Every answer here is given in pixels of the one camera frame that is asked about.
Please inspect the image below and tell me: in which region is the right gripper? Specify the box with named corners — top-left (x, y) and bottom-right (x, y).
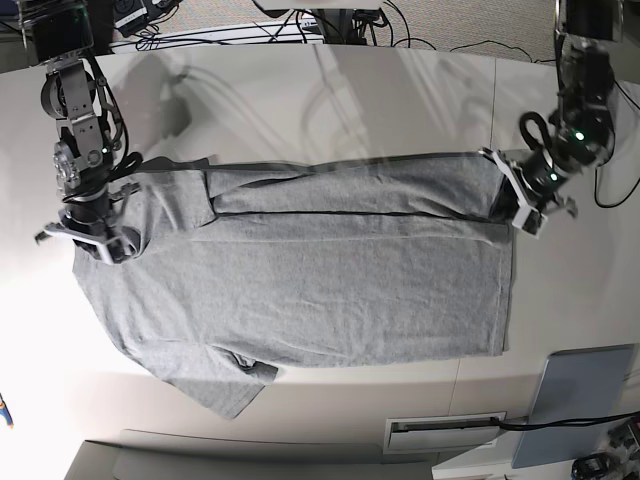
top-left (34, 182), bottom-right (140, 263)

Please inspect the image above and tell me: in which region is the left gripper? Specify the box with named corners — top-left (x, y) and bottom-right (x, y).
top-left (479, 147), bottom-right (578, 225)

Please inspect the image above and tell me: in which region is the grey T-shirt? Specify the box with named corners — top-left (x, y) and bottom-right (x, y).
top-left (73, 154), bottom-right (513, 418)

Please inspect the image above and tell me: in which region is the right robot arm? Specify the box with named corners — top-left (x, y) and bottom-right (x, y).
top-left (18, 1), bottom-right (142, 265)

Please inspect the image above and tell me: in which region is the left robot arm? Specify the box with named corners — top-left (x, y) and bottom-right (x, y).
top-left (481, 1), bottom-right (624, 236)

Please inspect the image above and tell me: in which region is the black computer mouse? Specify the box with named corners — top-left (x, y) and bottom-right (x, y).
top-left (596, 150), bottom-right (615, 169)

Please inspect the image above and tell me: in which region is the grey laptop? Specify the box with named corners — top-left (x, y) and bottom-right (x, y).
top-left (511, 344), bottom-right (635, 469)

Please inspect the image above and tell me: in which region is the black box white label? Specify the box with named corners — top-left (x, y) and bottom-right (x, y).
top-left (113, 0), bottom-right (148, 38)

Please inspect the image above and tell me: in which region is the blue orange tool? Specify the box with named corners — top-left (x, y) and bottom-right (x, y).
top-left (0, 396), bottom-right (14, 428)

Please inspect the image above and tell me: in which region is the black device blue trim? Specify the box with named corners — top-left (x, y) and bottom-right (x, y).
top-left (571, 452), bottom-right (618, 480)

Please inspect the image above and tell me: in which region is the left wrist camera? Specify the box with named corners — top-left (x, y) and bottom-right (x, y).
top-left (512, 209), bottom-right (547, 238)

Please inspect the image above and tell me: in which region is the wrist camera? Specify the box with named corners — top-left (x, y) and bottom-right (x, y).
top-left (98, 234), bottom-right (139, 265)
top-left (512, 209), bottom-right (547, 238)

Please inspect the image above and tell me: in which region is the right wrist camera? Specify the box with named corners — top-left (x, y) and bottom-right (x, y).
top-left (98, 234), bottom-right (139, 265)

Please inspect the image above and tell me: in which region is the black mouse cable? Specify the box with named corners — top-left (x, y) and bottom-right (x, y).
top-left (593, 164), bottom-right (640, 209)

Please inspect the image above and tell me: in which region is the black laptop cable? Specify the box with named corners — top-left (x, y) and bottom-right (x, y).
top-left (490, 412), bottom-right (640, 431)

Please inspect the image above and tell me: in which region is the white table cable tray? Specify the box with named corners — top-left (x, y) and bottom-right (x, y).
top-left (382, 411), bottom-right (506, 454)

